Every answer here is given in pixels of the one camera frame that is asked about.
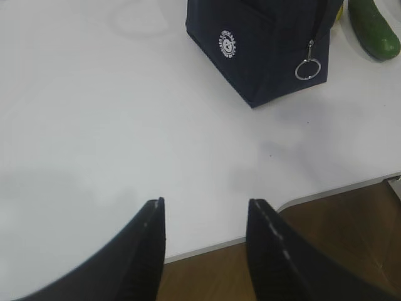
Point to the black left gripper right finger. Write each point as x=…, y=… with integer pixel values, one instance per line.
x=284, y=266

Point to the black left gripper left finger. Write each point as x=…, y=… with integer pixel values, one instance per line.
x=129, y=267

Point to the navy blue fabric bag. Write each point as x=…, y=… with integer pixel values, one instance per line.
x=265, y=49

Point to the green cucumber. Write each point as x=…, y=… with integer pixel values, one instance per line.
x=372, y=30

